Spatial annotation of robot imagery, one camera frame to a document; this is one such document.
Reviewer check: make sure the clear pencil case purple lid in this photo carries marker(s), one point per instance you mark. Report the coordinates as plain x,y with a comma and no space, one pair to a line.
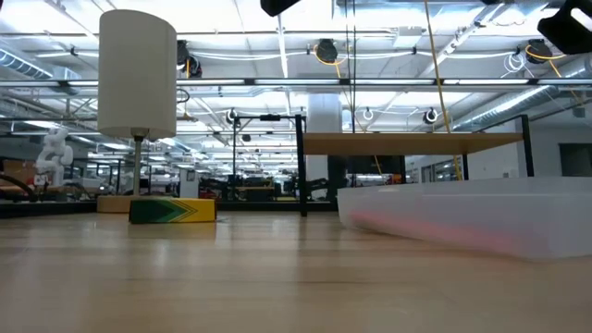
462,203

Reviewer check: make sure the yellow green crayon box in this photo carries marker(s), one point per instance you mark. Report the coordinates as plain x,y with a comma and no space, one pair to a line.
194,210

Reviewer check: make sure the white shade table lamp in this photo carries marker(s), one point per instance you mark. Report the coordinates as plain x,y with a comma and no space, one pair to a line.
136,74

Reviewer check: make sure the wooden shelf riser black legs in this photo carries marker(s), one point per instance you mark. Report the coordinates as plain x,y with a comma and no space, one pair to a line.
407,144

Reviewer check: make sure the brown cardboard box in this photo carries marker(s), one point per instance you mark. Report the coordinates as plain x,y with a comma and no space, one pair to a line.
20,172

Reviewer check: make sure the black background rig frame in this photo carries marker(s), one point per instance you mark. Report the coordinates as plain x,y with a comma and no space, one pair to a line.
269,118

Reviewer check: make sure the black table frame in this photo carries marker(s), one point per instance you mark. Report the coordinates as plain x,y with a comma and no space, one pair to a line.
259,206

